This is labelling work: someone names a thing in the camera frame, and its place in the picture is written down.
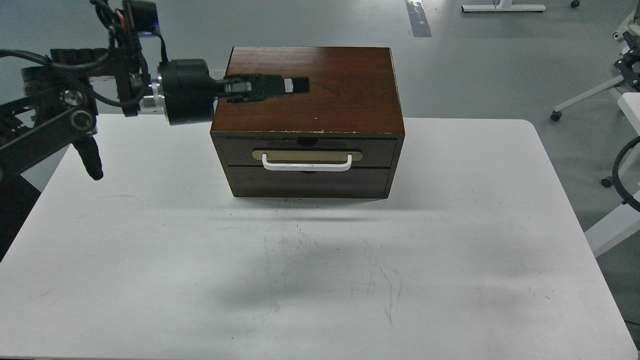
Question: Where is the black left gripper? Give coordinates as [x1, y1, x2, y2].
[157, 58, 311, 126]

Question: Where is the wooden drawer with white handle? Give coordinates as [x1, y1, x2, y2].
[214, 137, 398, 168]

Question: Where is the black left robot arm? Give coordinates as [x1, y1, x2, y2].
[0, 0, 311, 255]

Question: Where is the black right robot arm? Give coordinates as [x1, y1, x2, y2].
[614, 30, 640, 92]

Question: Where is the dark wooden drawer cabinet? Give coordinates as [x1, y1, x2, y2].
[210, 47, 405, 199]

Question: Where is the grey floor tape strip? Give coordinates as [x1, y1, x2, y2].
[405, 0, 433, 39]

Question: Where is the white table leg base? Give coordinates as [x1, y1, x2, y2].
[461, 0, 547, 13]

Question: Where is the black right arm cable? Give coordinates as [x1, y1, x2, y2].
[612, 136, 640, 213]

